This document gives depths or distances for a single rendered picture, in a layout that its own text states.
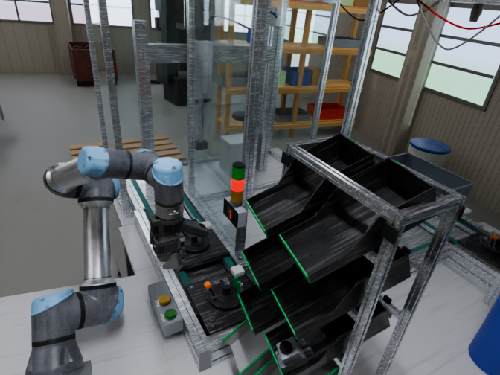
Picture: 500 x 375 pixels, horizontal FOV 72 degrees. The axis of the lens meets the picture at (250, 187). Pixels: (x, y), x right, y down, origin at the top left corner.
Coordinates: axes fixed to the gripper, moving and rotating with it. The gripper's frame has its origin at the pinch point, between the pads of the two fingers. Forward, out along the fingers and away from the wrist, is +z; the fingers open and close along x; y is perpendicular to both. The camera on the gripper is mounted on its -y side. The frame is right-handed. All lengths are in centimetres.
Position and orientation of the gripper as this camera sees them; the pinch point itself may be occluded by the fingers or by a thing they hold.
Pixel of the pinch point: (178, 266)
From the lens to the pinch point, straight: 109.2
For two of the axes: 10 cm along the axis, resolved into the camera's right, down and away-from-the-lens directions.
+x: 4.9, 4.6, -7.4
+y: -8.7, 1.8, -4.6
